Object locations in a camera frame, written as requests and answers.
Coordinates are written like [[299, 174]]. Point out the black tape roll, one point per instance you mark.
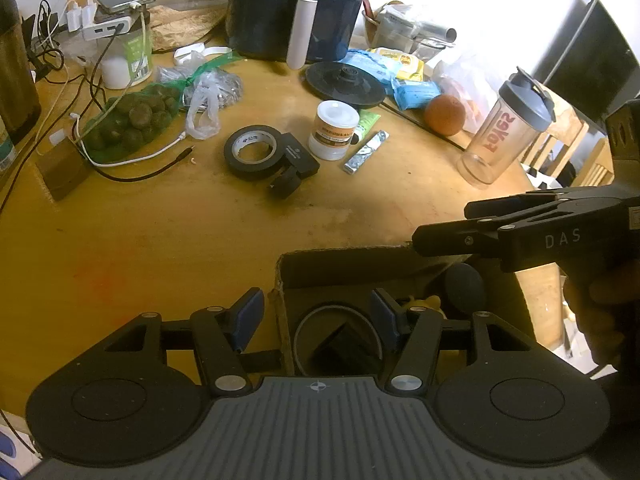
[[232, 155]]

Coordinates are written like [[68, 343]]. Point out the thin black rod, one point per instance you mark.
[[410, 117]]

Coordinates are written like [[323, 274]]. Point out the white power strip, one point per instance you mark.
[[105, 30]]

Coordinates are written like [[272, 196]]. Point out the black round lid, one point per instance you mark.
[[330, 87]]

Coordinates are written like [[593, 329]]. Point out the white jar orange label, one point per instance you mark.
[[332, 135]]

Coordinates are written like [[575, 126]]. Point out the black round container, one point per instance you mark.
[[462, 287]]

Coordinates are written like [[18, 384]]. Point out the white plastic bag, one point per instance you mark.
[[465, 75]]

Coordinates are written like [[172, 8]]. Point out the white plug charger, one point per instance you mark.
[[90, 12], [75, 17]]

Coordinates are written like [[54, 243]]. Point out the bag of green fruits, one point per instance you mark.
[[150, 176]]

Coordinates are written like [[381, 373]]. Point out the black plug charger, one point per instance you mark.
[[35, 32]]

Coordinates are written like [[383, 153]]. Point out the white cup green label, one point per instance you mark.
[[120, 70]]

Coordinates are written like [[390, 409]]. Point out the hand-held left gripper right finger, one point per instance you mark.
[[382, 310]]

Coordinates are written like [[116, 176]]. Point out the green tube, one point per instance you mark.
[[367, 122]]

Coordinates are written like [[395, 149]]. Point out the yellow wipes packet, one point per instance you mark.
[[405, 62]]

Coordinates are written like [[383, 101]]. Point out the person's right hand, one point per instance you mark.
[[600, 330]]

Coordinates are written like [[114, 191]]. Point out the orange fruit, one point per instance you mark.
[[444, 115]]

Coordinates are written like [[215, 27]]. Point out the silver foil roll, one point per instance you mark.
[[440, 32]]

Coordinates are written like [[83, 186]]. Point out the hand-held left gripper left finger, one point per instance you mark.
[[249, 315]]

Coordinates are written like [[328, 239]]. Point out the clear plastic bag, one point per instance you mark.
[[205, 110]]

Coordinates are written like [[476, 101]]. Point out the metal bowl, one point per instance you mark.
[[372, 30]]

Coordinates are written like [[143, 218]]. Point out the white paper packet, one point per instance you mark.
[[395, 25]]

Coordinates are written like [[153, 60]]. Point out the brown wooden box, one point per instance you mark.
[[62, 170]]

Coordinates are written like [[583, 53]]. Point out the steel electric kettle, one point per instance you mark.
[[17, 75]]

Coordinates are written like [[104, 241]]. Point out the clear shaker bottle grey lid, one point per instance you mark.
[[495, 145]]

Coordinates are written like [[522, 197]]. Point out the cardboard box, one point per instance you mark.
[[325, 272]]

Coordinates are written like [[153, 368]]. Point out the wooden slatted chair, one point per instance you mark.
[[555, 135], [595, 170]]

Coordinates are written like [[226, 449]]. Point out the dark blue air fryer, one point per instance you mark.
[[260, 20]]

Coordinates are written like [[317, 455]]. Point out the small black rectangular box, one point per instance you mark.
[[297, 155]]

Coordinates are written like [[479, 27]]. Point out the black flat screen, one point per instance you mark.
[[585, 50]]

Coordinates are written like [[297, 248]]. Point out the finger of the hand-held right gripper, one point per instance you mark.
[[500, 206], [450, 240]]

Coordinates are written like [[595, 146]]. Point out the small yellow object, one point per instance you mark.
[[430, 302]]

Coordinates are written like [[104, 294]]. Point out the silver foil stick packet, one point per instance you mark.
[[365, 152]]

